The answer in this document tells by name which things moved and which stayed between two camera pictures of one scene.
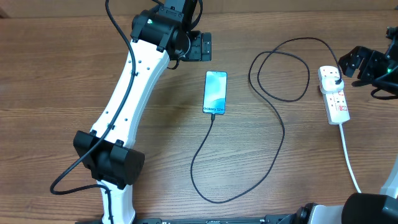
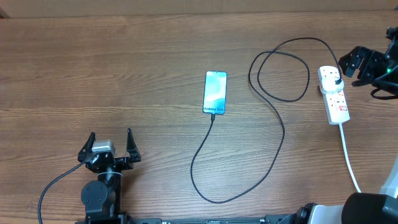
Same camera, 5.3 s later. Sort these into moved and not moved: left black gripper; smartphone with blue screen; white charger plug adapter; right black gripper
Moved: left black gripper
Not moved: smartphone with blue screen; right black gripper; white charger plug adapter
